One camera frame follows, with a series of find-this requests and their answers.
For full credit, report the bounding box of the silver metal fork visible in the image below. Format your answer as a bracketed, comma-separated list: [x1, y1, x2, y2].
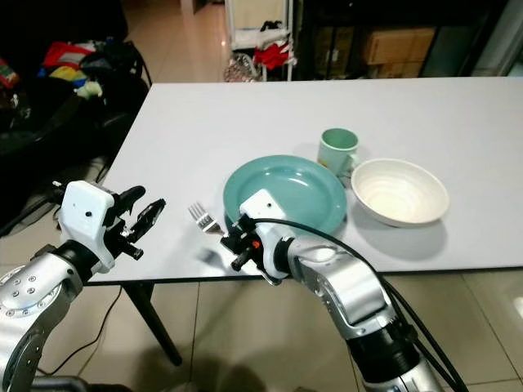
[187, 202, 229, 237]

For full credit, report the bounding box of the teal round plate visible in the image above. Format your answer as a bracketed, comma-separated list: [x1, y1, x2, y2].
[221, 154, 349, 238]

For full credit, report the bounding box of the black table leg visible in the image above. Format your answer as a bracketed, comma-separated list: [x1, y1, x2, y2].
[122, 282, 183, 367]

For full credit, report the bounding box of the black sofa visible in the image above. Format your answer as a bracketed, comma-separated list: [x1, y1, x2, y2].
[0, 0, 153, 234]

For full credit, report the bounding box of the teal mug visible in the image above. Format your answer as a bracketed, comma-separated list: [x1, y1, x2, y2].
[316, 127, 361, 177]

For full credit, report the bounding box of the white ceramic bowl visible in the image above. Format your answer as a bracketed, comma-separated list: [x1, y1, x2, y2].
[350, 158, 451, 229]

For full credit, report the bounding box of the red flat bag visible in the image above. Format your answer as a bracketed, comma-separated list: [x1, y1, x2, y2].
[42, 42, 96, 69]

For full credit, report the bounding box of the red white snack pack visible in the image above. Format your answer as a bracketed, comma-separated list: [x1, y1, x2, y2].
[0, 59, 20, 89]

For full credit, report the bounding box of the red crumpled bag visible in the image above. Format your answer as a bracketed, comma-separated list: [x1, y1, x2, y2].
[253, 42, 293, 71]

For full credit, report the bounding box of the white trolley cart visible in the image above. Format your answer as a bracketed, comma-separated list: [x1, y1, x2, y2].
[224, 0, 296, 83]

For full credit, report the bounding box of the brown cardboard box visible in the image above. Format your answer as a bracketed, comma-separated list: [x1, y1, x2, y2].
[363, 28, 436, 67]

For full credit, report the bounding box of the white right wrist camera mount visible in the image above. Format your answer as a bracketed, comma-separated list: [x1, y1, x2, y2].
[240, 189, 297, 285]

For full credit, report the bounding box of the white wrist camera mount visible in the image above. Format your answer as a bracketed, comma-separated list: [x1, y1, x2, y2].
[60, 180, 118, 275]
[240, 189, 297, 285]

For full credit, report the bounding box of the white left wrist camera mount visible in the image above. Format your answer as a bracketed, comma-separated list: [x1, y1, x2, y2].
[60, 180, 118, 275]

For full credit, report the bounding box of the black floor cable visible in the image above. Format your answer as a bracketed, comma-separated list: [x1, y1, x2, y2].
[41, 284, 125, 378]

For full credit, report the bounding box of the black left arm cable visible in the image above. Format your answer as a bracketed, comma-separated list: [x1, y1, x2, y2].
[0, 188, 65, 234]

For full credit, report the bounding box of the wire mesh basket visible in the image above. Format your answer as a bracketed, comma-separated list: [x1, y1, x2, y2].
[224, 55, 259, 84]

